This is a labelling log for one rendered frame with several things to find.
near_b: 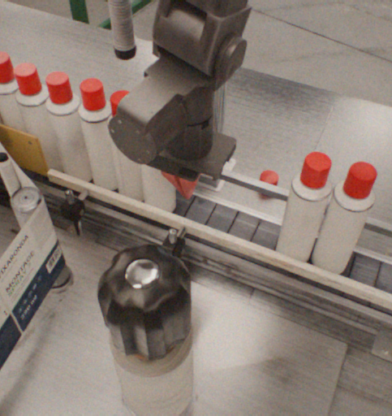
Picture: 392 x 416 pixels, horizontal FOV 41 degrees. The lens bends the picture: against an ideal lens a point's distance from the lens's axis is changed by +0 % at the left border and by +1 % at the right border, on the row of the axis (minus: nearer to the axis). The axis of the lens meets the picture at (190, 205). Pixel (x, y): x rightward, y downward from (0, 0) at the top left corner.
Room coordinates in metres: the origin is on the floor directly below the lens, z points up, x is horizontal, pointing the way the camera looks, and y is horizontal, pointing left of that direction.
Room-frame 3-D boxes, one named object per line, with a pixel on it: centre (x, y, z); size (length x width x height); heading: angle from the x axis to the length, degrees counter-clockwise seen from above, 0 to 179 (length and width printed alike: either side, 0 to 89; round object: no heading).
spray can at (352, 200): (0.42, -0.21, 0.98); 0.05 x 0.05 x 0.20
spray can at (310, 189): (0.44, -0.16, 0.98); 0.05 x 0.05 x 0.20
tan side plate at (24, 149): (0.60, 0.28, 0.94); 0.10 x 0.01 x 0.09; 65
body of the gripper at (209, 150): (0.44, 0.00, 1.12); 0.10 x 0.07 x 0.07; 65
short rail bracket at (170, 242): (0.43, 0.02, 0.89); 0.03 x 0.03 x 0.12; 65
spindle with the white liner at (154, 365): (0.22, 0.04, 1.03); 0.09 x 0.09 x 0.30
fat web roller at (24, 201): (0.39, 0.20, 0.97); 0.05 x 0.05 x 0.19
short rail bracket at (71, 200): (0.52, 0.18, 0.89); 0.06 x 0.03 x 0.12; 155
